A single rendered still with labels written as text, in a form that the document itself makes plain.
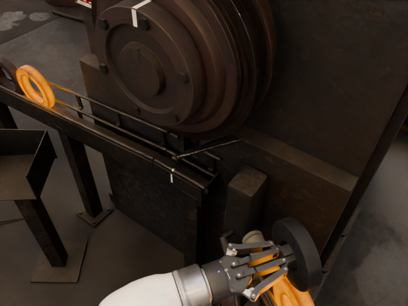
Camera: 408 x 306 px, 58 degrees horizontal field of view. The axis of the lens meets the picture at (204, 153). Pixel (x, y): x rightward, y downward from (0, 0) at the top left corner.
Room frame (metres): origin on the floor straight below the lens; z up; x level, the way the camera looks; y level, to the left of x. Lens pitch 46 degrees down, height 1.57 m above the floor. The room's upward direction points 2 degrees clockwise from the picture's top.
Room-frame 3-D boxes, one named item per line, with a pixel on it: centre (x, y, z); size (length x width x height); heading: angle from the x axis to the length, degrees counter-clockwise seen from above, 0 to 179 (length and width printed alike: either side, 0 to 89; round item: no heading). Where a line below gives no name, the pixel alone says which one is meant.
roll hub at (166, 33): (0.69, 0.13, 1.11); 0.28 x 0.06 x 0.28; 56
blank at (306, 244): (0.40, -0.20, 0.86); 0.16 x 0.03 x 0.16; 22
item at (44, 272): (0.80, 0.66, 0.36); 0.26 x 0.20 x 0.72; 91
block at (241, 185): (0.65, -0.13, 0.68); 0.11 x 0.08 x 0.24; 146
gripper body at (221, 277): (0.34, -0.06, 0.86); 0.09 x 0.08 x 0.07; 112
